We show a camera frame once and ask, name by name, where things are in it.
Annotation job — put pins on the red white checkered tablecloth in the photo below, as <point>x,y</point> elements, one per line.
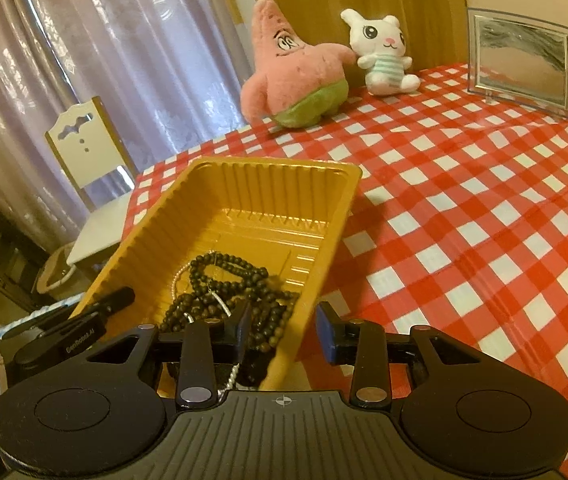
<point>460,221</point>

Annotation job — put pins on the white wooden chair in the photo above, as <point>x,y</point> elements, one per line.
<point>88,148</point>

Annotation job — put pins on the blue white checkered cloth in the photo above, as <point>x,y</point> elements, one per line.
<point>37,317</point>

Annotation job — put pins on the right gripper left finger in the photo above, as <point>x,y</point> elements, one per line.
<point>201,347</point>

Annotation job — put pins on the white bunny plush toy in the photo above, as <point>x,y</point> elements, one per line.
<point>380,49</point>

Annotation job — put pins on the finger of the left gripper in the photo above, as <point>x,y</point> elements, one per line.
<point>107,305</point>

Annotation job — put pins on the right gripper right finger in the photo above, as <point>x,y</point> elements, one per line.
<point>367,348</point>

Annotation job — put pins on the golden plastic tray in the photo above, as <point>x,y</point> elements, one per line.
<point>284,215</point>

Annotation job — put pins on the purple lace curtain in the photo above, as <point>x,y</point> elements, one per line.
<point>168,72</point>

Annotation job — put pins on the sand art picture frame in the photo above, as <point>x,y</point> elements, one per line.
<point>519,59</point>

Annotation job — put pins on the pink starfish plush toy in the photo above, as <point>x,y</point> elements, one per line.
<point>295,84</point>

